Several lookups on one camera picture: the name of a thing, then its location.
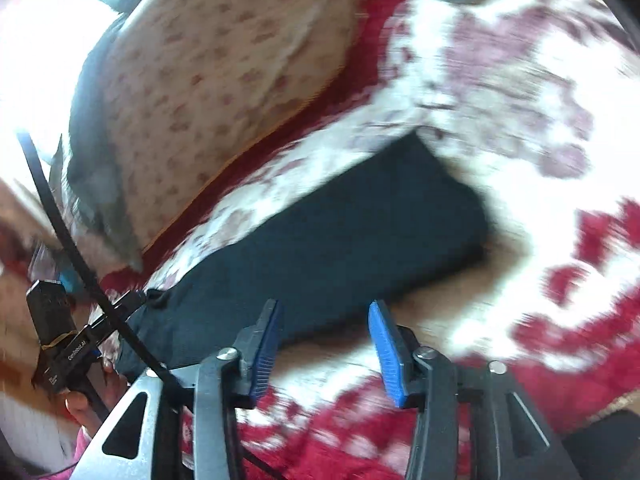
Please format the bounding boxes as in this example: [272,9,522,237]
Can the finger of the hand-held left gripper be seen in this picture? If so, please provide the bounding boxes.
[88,290,149,347]

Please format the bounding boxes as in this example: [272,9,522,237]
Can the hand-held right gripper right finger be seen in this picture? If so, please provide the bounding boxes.
[367,299,584,480]

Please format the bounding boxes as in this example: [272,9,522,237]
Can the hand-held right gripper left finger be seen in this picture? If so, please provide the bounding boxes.
[74,299,284,480]

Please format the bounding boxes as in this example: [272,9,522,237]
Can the dark pants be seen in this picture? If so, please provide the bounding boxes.
[116,131,495,387]

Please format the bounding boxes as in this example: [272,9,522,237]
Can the person's left hand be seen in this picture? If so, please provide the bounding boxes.
[64,355,128,437]

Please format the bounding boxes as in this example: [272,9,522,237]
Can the dark object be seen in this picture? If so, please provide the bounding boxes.
[562,407,640,480]

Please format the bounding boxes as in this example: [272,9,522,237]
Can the cream floral pillow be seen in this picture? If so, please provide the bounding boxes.
[99,0,362,257]

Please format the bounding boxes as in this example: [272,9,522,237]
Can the red and white floral blanket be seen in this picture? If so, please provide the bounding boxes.
[95,0,640,480]

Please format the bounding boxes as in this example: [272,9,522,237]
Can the black cable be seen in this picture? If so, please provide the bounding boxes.
[16,131,288,480]

